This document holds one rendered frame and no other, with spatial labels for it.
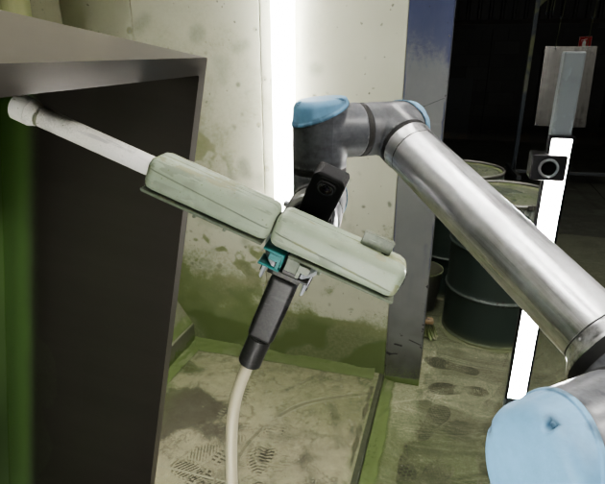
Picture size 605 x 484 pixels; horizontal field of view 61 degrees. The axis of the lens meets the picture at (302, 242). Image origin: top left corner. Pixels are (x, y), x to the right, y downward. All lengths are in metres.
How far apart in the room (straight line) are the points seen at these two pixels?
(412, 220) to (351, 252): 1.88
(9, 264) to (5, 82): 0.69
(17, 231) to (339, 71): 1.64
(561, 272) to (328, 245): 0.28
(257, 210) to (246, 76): 1.96
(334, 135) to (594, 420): 0.53
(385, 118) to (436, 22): 1.46
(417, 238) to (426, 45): 0.85
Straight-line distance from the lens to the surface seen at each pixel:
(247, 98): 2.50
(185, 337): 2.99
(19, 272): 1.11
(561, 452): 0.48
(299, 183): 0.85
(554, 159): 1.49
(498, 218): 0.71
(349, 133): 0.83
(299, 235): 0.55
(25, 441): 1.36
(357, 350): 2.77
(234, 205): 0.56
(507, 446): 0.52
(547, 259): 0.68
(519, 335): 1.69
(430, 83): 2.31
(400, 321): 2.64
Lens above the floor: 1.64
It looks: 21 degrees down
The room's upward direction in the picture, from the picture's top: straight up
